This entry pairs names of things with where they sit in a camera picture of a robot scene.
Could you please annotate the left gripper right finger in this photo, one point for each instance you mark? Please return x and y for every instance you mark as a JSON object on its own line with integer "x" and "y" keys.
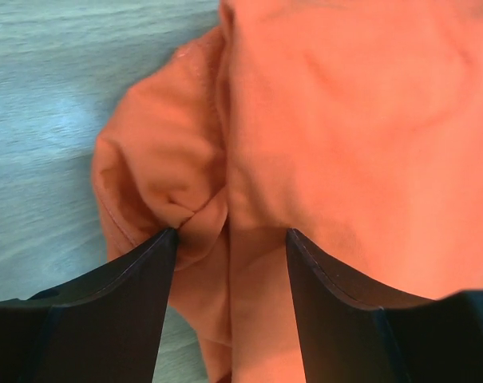
{"x": 340, "y": 312}

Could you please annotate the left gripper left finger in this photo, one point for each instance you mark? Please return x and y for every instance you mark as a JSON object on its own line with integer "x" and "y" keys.
{"x": 105, "y": 326}

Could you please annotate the orange t shirt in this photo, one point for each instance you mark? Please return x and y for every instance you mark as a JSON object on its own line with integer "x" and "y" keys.
{"x": 360, "y": 123}

